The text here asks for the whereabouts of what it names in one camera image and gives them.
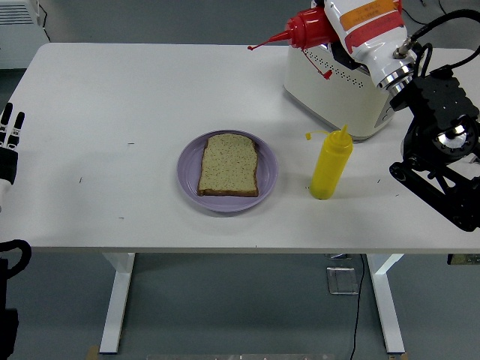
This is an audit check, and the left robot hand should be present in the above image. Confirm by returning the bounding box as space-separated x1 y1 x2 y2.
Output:
0 103 26 213

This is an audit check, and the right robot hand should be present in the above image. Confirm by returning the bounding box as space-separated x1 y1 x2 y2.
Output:
310 0 418 83

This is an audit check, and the red squeeze bottle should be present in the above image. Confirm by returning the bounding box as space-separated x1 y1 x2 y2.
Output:
247 7 341 81

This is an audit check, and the bread slice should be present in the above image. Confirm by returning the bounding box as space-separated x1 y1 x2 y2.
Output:
197 133 260 198

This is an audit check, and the cream and chrome toaster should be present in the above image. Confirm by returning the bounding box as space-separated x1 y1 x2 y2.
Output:
283 40 398 143

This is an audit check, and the white heater unit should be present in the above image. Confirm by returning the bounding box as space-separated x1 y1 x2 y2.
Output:
0 0 50 71

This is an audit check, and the yellow squeeze bottle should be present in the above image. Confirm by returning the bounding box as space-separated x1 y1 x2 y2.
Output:
304 124 354 200

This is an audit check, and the white table leg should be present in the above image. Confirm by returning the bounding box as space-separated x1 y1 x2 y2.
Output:
366 253 407 355
99 253 137 355

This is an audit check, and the purple round plate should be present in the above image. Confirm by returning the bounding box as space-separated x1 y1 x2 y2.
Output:
176 129 279 214

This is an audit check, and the table control panel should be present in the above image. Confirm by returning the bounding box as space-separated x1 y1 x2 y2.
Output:
447 253 480 266

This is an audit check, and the metal floor socket plate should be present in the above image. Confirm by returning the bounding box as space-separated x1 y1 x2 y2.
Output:
325 265 360 296

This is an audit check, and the black cable under table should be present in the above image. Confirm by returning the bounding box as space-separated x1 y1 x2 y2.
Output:
348 253 367 360

